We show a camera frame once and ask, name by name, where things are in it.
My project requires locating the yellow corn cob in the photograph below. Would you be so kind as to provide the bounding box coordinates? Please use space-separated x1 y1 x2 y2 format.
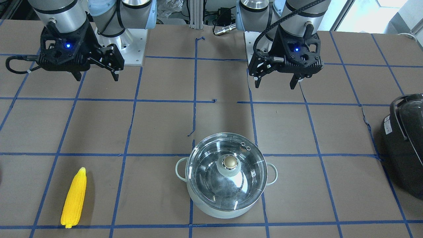
60 167 87 229

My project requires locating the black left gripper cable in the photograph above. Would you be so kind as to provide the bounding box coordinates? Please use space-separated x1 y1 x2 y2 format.
253 0 327 63

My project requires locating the black rice cooker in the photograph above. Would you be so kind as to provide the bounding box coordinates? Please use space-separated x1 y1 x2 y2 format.
381 94 423 199

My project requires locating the silver cylindrical connector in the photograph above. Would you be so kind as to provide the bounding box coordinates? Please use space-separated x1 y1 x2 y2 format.
213 23 237 36

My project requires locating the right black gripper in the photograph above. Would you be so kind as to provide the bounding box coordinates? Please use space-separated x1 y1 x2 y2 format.
36 19 125 82

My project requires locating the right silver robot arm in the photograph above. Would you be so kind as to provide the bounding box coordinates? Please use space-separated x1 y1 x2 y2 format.
27 0 157 81

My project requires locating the aluminium frame post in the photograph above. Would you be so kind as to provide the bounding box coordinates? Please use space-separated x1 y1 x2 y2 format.
188 0 205 30

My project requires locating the glass pot lid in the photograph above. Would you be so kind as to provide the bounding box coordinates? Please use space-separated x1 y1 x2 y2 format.
185 133 268 212

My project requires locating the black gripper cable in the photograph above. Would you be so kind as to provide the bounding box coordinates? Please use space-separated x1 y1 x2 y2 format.
253 0 327 63
5 56 45 74

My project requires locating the pale green steel pot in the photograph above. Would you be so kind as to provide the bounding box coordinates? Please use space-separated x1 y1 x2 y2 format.
175 133 278 219

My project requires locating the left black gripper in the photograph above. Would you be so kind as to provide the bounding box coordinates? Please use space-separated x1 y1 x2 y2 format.
248 24 323 90

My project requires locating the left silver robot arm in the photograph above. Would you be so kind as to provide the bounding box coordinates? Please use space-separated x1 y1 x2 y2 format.
236 0 330 89

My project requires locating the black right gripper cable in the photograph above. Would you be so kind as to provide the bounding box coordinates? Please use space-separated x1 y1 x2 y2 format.
5 56 45 74

